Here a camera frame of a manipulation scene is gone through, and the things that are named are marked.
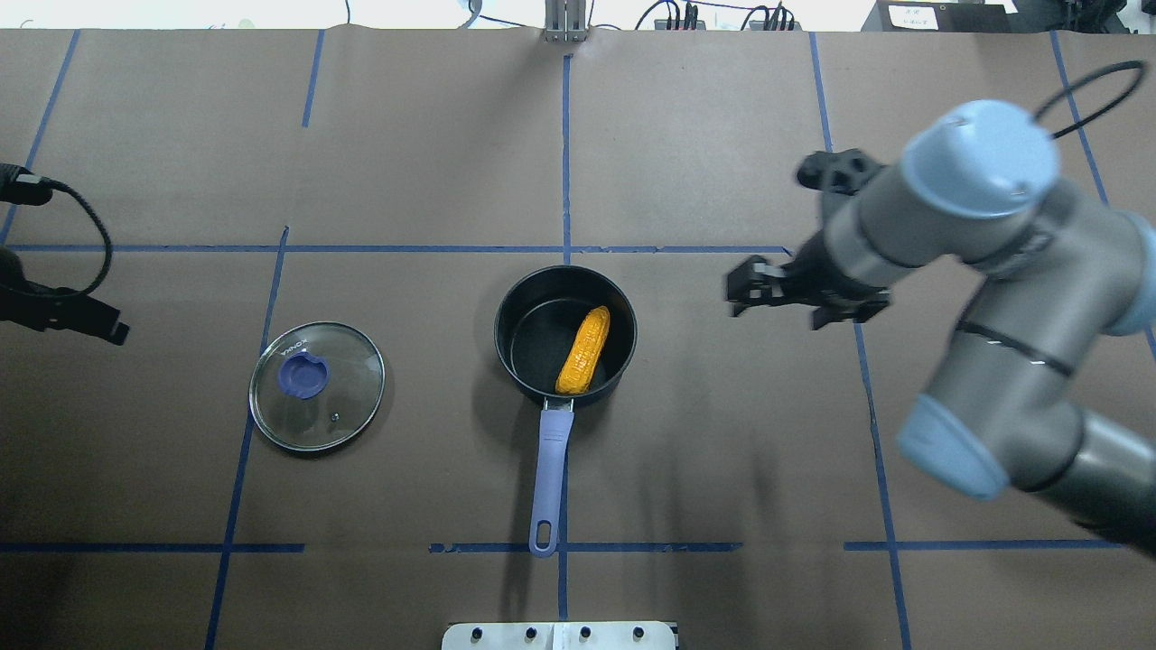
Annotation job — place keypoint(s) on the white mounting post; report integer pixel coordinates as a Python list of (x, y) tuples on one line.
[(621, 634)]

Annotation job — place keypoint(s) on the aluminium frame post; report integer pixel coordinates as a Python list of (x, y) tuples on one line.
[(566, 21)]

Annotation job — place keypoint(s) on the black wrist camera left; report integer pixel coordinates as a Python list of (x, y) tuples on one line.
[(19, 186)]

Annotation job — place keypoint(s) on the glass pot lid blue knob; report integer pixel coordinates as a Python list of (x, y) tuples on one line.
[(317, 387)]

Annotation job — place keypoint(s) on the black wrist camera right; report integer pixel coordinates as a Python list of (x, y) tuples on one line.
[(844, 173)]

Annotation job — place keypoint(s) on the black box white label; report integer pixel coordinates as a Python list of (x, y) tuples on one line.
[(937, 17)]

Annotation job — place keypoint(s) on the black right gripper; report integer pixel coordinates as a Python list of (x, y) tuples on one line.
[(820, 269)]

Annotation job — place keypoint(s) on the yellow corn cob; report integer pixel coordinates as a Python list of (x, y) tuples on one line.
[(577, 372)]

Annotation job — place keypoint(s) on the dark blue saucepan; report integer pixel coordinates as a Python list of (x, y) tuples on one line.
[(534, 329)]

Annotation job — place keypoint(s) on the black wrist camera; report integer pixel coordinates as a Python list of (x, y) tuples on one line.
[(19, 186), (844, 173)]

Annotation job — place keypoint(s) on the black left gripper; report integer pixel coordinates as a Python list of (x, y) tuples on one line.
[(56, 309)]

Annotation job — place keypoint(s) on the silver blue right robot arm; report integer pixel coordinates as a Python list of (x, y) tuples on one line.
[(1060, 270)]

